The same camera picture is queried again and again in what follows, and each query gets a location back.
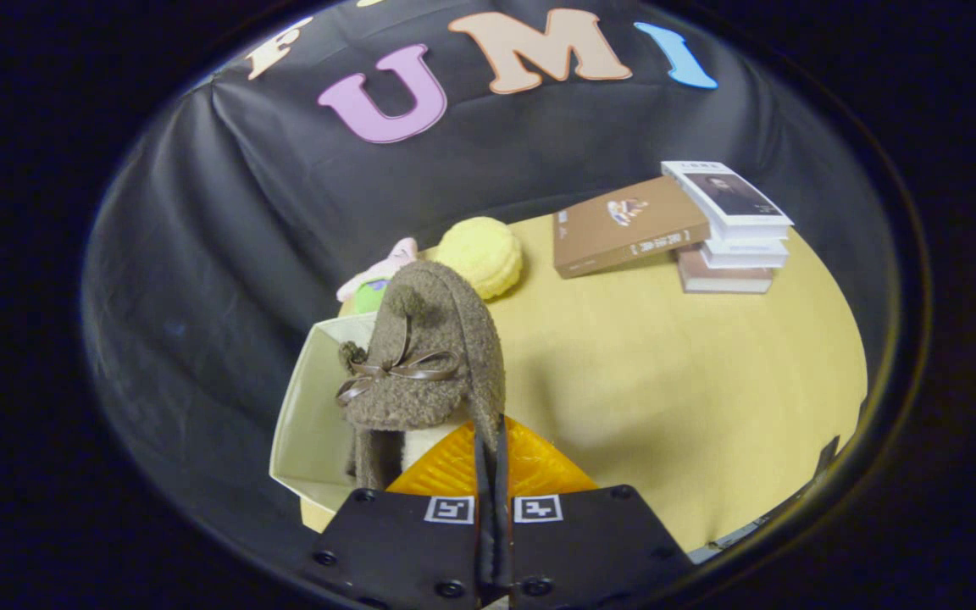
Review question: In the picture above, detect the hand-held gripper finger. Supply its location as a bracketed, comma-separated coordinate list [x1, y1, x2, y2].
[492, 413, 696, 610]
[308, 415, 493, 610]

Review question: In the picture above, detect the brown fuzzy slipper shoe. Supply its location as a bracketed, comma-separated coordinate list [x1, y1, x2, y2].
[335, 260, 507, 491]

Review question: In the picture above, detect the brown fabric storage box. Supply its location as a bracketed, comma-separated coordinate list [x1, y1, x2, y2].
[269, 312, 396, 533]

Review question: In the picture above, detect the yellow round plush toy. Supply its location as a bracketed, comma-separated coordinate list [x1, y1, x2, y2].
[435, 217, 524, 300]

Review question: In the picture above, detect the pink and green plush toy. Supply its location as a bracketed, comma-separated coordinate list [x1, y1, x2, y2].
[335, 237, 419, 315]

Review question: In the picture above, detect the brown cover book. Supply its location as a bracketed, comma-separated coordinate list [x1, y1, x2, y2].
[552, 175, 712, 280]

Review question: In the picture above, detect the reddish brown book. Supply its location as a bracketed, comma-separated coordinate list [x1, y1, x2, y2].
[676, 246, 774, 295]

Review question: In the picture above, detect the plain white book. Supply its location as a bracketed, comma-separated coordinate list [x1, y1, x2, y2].
[700, 237, 790, 270]

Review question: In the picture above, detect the black backdrop cloth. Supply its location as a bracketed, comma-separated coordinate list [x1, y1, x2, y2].
[81, 0, 896, 543]

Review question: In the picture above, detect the white book with portrait cover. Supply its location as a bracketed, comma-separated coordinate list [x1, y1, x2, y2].
[662, 161, 794, 241]

